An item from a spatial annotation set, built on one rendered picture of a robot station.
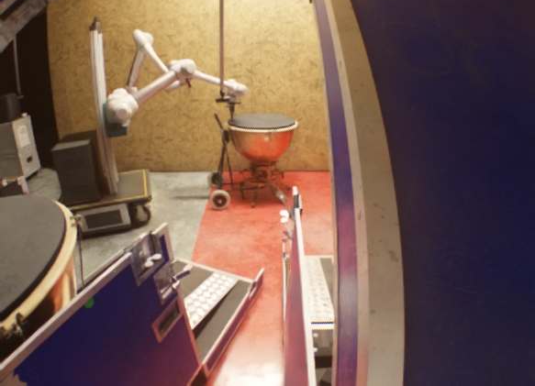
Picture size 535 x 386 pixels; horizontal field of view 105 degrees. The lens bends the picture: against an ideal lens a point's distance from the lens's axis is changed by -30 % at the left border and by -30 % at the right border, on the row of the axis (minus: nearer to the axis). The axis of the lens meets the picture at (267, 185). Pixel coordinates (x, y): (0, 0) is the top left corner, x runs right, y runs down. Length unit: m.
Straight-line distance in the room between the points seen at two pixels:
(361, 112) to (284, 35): 3.21
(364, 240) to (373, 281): 0.03
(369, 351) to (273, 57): 3.33
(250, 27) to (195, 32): 0.64
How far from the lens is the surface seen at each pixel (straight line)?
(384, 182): 0.22
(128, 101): 2.19
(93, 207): 2.62
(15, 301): 0.75
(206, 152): 3.66
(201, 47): 3.48
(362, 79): 0.27
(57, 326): 0.70
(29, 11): 0.59
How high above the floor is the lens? 1.40
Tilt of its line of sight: 25 degrees down
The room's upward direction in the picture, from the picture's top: 1 degrees clockwise
